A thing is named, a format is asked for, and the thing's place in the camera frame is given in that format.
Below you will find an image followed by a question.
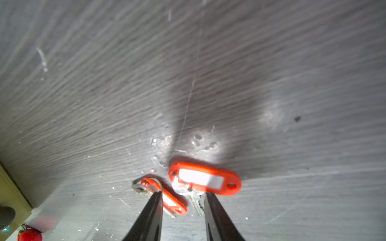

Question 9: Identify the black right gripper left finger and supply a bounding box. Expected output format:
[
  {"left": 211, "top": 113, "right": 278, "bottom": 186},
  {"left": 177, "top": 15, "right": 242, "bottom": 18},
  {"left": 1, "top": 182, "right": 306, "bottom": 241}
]
[{"left": 123, "top": 192, "right": 163, "bottom": 241}]

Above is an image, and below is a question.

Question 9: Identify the grey-yellow mini drawer cabinet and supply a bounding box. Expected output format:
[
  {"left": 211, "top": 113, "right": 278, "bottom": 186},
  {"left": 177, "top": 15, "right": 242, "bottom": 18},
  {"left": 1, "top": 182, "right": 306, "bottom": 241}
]
[{"left": 1, "top": 165, "right": 32, "bottom": 241}]

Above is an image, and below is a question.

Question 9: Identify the key with red tag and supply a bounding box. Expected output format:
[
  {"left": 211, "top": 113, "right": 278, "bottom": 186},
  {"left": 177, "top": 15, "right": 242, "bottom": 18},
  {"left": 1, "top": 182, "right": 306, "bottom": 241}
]
[
  {"left": 131, "top": 177, "right": 188, "bottom": 219},
  {"left": 168, "top": 162, "right": 242, "bottom": 216}
]

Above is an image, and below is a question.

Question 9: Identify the red strawberry toy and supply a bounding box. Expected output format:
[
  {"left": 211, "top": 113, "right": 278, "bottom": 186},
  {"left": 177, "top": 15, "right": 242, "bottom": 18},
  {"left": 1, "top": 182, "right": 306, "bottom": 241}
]
[{"left": 17, "top": 225, "right": 43, "bottom": 241}]

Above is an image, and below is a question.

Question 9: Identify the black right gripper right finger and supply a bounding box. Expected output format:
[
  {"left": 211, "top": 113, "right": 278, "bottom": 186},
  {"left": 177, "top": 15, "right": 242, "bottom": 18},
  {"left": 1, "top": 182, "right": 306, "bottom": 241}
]
[{"left": 204, "top": 192, "right": 245, "bottom": 241}]

